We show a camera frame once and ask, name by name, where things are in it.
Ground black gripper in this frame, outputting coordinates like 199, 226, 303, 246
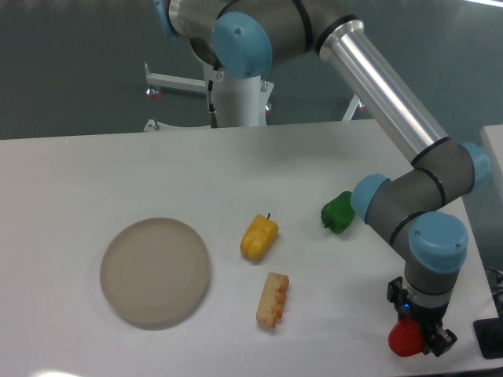
387, 276, 457, 357

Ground red toy pepper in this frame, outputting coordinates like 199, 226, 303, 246
388, 317, 425, 357

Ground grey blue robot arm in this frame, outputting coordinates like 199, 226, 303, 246
153, 1, 490, 357

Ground green toy pepper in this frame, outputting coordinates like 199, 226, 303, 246
321, 191, 356, 235

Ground yellow toy pepper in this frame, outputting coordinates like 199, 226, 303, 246
240, 213, 279, 262

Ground black device at edge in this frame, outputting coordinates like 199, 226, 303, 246
473, 318, 502, 360

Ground toy bread slice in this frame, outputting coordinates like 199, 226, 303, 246
255, 273, 289, 328

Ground white side table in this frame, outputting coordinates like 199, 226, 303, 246
481, 124, 503, 196

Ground beige round plate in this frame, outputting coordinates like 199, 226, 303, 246
100, 218, 211, 331

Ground black cables at right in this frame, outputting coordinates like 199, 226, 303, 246
484, 265, 503, 319

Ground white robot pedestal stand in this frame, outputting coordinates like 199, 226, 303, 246
144, 38, 365, 128

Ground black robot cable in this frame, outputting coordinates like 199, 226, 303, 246
207, 58, 222, 129

